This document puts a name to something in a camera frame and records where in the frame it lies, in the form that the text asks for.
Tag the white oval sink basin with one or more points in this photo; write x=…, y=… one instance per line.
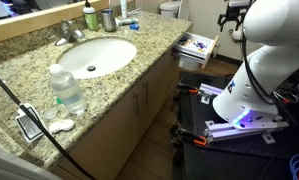
x=105, y=55

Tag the wooden vanity with granite counter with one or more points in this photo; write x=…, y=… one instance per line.
x=122, y=133

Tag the wooden vanity drawer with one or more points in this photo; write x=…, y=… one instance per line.
x=209, y=51

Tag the small blue container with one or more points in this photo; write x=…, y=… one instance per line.
x=134, y=26

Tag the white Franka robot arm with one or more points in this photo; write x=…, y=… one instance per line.
x=272, y=66

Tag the white toothpaste tube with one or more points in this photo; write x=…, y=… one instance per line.
x=125, y=22

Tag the steel tumbler cup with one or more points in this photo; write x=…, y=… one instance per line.
x=108, y=20

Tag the chrome faucet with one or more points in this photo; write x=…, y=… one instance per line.
x=69, y=33

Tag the black robot cart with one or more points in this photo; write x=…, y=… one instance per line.
x=229, y=160

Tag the green soap dispenser bottle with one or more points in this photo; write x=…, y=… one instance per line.
x=91, y=20

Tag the orange black clamp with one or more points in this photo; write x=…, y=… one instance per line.
x=197, y=140
x=189, y=89

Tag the purple packet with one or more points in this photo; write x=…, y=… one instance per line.
x=201, y=45

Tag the small green cap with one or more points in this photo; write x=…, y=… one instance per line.
x=59, y=100

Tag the white electric toothbrush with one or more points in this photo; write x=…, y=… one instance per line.
x=123, y=9

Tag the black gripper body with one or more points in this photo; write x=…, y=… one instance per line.
x=235, y=12

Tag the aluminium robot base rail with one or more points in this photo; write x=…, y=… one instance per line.
x=242, y=130

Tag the wood framed wall mirror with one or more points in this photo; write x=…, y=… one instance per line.
x=39, y=20

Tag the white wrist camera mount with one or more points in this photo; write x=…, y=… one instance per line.
x=239, y=3

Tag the small clear plastic lid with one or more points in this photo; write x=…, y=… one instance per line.
x=50, y=114

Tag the clear plastic water bottle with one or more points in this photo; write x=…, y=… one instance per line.
x=69, y=91

